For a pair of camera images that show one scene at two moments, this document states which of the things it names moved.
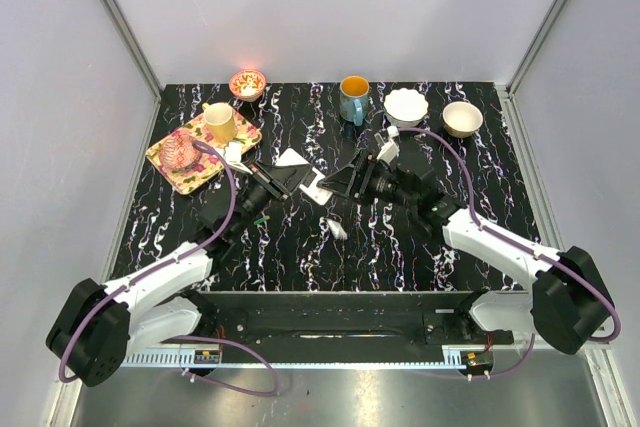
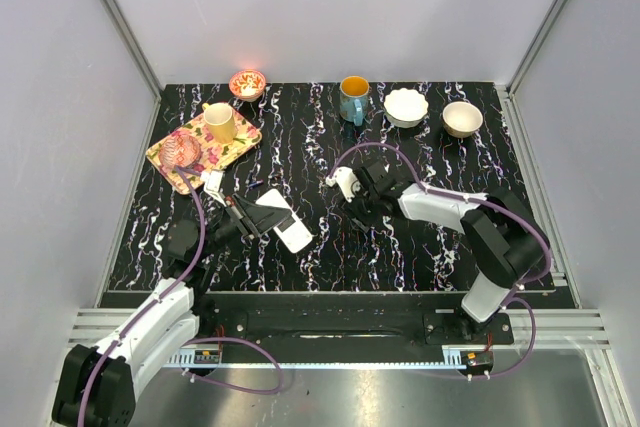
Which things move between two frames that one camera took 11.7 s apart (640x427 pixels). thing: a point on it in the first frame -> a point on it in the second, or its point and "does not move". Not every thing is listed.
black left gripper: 287,178 -> 253,219
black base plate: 351,319 does not move
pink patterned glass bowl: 178,152 does not move
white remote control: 309,184 -> 290,230
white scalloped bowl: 405,107 does not move
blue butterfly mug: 354,98 does not move
